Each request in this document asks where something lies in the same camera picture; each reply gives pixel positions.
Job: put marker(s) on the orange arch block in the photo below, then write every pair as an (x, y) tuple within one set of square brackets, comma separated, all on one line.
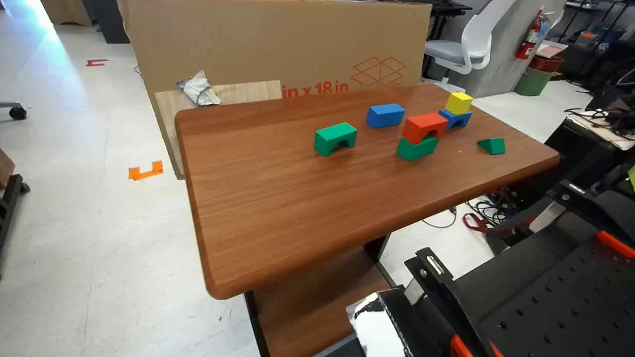
[(423, 124)]

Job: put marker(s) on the green arch block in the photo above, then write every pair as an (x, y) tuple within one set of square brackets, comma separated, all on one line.
[(333, 132)]

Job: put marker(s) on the blue rectangular block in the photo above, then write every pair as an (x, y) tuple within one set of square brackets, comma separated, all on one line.
[(385, 116)]

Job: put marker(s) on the green rectangular block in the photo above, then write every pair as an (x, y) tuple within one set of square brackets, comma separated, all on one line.
[(413, 152)]

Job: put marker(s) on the blue arch block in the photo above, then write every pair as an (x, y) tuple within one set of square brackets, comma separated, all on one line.
[(462, 120)]

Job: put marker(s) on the yellow cube block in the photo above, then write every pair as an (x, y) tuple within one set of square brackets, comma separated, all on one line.
[(458, 104)]

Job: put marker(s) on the green wedge block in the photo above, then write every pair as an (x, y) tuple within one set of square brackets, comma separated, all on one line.
[(494, 148)]

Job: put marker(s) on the large cardboard box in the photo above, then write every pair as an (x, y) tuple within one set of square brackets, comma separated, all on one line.
[(264, 41)]

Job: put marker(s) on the crumpled grey plastic bag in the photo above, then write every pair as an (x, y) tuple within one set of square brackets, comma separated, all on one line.
[(198, 90)]

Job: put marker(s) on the silver reflective foil cover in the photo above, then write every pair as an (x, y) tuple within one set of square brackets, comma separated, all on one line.
[(369, 324)]

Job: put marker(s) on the orange floor tape marker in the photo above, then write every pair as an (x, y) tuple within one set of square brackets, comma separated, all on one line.
[(141, 176)]

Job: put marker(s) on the white office chair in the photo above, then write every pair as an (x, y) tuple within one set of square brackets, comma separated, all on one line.
[(476, 33)]

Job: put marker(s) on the grey partition panel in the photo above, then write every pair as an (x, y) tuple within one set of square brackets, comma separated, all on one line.
[(508, 67)]

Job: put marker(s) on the green bin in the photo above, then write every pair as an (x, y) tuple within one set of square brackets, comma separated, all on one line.
[(532, 83)]

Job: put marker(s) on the red floor tape marker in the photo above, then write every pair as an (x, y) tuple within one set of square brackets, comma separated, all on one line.
[(97, 65)]

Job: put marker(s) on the red fire extinguisher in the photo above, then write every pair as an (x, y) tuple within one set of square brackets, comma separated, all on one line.
[(528, 41)]

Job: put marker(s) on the red box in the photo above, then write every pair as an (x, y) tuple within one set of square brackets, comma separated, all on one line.
[(548, 65)]

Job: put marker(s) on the dark cabinet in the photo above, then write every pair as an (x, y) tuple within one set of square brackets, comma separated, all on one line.
[(105, 21)]

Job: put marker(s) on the cluttered beige desk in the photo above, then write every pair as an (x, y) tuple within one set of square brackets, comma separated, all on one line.
[(605, 126)]

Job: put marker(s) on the black chair caster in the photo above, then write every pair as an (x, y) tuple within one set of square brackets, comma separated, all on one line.
[(18, 112)]

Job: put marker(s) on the brown table pedestal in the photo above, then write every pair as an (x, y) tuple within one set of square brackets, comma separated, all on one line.
[(309, 311)]

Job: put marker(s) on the dark equipment frame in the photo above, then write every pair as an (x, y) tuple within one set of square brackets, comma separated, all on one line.
[(10, 196)]

